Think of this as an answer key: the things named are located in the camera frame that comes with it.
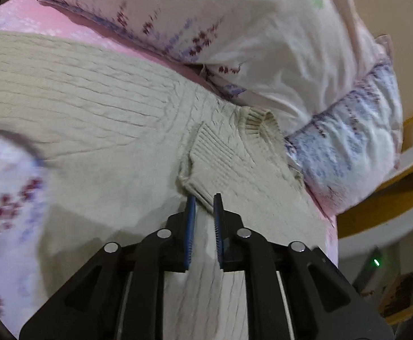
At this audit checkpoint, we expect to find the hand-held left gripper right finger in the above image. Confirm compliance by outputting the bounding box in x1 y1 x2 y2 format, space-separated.
213 193 394 340

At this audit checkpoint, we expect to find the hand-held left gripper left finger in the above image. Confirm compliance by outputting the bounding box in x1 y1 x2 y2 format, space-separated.
19 195 197 340

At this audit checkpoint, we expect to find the beige cable knit sweater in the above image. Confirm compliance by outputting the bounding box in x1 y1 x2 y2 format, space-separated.
0 30 338 340

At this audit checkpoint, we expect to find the device with green light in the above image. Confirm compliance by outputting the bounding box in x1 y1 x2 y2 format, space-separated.
367 253 386 273

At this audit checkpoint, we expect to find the lavender tree print pillow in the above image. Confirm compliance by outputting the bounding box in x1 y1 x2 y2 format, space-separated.
203 35 404 216

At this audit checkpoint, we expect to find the pinkish white floral pillow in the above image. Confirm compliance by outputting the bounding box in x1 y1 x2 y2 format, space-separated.
24 0 391 124

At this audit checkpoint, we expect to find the pink floral bed sheet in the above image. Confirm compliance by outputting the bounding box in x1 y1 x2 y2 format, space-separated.
0 0 339 330

